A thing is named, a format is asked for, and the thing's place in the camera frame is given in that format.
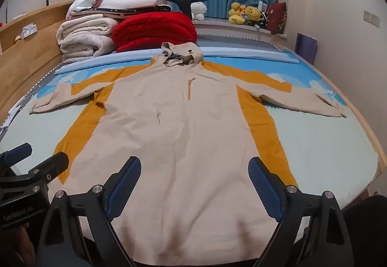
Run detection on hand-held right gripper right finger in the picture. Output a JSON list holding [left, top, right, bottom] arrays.
[[248, 156, 354, 267]]

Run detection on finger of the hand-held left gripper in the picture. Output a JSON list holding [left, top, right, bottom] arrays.
[[18, 152, 70, 187], [0, 143, 33, 169]]

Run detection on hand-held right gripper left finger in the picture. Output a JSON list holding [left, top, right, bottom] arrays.
[[36, 156, 142, 267]]

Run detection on beige and orange hooded garment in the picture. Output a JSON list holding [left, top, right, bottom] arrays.
[[29, 41, 348, 267]]

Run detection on pink and white clothes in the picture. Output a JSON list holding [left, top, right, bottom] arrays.
[[66, 0, 109, 20]]

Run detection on blue printed bed sheet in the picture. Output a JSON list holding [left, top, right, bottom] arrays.
[[0, 40, 380, 243]]

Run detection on wooden headboard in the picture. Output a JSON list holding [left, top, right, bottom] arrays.
[[0, 1, 81, 122]]

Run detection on tissue box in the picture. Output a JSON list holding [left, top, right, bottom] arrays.
[[21, 23, 37, 39]]

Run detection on white folded blanket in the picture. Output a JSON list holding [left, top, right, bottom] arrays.
[[57, 17, 120, 64]]

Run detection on grey patterned mat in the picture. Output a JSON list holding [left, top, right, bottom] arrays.
[[193, 31, 286, 50]]

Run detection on red folded blanket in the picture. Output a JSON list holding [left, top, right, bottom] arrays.
[[112, 12, 198, 53]]

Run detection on dark red cushion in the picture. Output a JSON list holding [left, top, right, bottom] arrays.
[[268, 2, 287, 35]]

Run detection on yellow plush toy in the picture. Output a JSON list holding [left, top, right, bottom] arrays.
[[228, 2, 247, 25], [242, 6, 263, 27]]

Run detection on white folded quilt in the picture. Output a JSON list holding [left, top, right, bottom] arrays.
[[97, 0, 172, 18]]

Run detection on white plush toy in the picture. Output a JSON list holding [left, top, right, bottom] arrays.
[[190, 1, 207, 21]]

